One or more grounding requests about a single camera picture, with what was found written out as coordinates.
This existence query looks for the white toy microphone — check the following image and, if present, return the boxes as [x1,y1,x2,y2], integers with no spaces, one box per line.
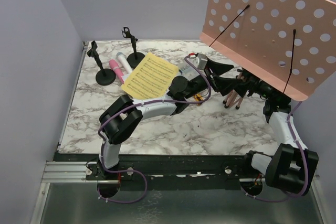
[117,52,133,73]

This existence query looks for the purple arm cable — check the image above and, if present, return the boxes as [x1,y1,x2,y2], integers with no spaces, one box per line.
[97,55,212,204]
[286,100,309,196]

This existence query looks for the yellow utility knife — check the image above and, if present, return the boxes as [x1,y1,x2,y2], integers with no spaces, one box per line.
[193,94,204,106]

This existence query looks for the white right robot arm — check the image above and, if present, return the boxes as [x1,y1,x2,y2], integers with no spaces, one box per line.
[241,77,319,196]

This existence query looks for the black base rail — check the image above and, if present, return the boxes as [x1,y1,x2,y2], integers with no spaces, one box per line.
[86,154,259,191]

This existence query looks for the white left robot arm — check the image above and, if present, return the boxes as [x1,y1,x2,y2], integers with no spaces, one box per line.
[98,60,243,179]

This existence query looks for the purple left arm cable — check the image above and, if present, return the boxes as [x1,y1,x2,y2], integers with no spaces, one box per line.
[97,55,212,204]

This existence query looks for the black round-base mic stand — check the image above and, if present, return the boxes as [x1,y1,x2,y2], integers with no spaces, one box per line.
[122,27,145,69]

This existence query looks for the pink toy microphone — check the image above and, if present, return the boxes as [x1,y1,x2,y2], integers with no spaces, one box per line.
[109,59,124,84]

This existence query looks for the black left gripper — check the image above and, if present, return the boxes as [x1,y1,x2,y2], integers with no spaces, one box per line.
[183,58,241,100]

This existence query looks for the yellow sheet music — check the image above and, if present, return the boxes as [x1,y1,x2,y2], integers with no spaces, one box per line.
[121,52,179,100]

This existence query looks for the pink music stand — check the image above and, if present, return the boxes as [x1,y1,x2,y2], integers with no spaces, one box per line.
[200,0,335,101]

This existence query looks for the white sheet music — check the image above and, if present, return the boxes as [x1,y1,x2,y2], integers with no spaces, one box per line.
[167,74,184,93]

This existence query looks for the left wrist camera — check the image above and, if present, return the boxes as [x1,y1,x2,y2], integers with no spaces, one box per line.
[188,53,208,70]

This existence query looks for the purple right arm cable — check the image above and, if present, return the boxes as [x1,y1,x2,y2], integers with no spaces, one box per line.
[286,100,309,196]

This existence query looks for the clear plastic organizer box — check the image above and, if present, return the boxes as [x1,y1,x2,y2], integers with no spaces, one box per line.
[178,62,194,76]

